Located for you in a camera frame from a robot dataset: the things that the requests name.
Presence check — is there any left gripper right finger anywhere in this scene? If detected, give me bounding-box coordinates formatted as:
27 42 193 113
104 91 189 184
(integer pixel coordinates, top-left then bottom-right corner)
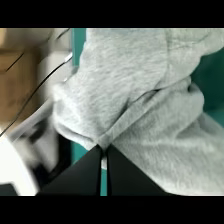
106 143 169 197

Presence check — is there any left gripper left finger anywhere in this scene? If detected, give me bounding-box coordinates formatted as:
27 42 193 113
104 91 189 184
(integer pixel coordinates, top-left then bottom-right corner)
37 144 102 197

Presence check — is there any grey sweatshirt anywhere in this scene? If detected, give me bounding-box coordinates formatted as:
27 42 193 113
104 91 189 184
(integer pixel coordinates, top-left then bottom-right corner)
51 28 224 197

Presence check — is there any black cable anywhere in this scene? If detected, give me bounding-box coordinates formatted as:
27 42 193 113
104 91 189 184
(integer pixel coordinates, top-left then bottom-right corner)
0 52 74 138

